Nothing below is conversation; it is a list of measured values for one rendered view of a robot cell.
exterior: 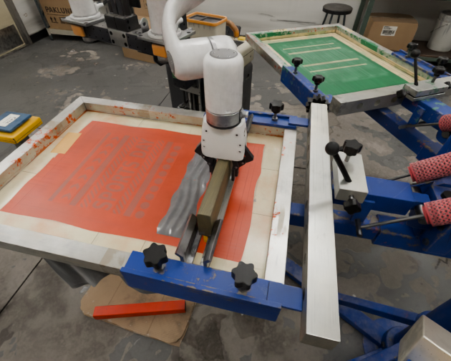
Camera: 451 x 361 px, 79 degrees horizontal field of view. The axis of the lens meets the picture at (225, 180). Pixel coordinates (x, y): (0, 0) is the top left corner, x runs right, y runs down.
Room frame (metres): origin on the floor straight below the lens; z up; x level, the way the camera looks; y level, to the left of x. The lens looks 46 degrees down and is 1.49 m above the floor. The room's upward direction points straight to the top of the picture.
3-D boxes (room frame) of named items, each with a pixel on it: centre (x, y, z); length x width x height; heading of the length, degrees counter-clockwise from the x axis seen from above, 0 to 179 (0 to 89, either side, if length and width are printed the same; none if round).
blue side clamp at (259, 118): (0.76, -0.08, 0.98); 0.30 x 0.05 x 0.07; 77
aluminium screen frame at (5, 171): (0.55, 0.22, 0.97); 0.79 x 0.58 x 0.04; 77
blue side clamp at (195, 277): (0.22, 0.05, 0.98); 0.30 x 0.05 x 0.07; 77
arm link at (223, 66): (0.54, 0.01, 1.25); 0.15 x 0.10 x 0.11; 20
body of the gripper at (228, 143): (0.50, 0.00, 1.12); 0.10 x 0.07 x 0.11; 77
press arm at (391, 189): (0.42, -0.33, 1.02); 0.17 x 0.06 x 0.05; 77
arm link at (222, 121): (0.50, 0.00, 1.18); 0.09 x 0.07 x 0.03; 77
